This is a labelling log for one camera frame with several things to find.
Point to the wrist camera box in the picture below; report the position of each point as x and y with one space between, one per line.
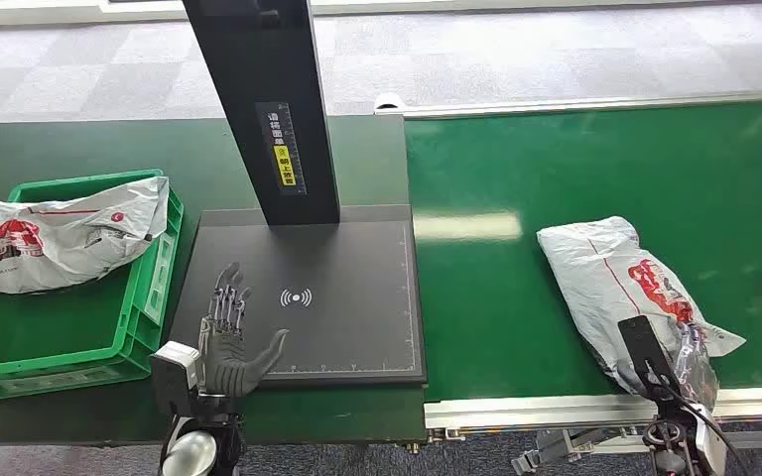
647 351
174 374

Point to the aluminium conveyor frame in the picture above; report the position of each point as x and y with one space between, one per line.
539 412

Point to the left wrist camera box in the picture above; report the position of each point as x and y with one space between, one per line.
174 374

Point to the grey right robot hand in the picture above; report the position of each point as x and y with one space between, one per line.
695 368

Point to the grey metal bracket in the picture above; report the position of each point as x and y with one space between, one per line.
555 450

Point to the green conveyor belt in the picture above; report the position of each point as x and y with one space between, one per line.
552 171

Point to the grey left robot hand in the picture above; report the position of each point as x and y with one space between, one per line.
228 368

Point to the white poly mailer red print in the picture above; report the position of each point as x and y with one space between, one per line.
59 236

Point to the grey poly mailer package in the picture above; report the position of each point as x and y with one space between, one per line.
608 276

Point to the green plastic crate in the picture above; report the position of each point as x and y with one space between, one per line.
138 328

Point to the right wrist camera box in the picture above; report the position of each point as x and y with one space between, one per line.
647 351

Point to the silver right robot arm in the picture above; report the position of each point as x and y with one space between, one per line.
673 440

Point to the black inbound scanner machine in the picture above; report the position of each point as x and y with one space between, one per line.
328 328

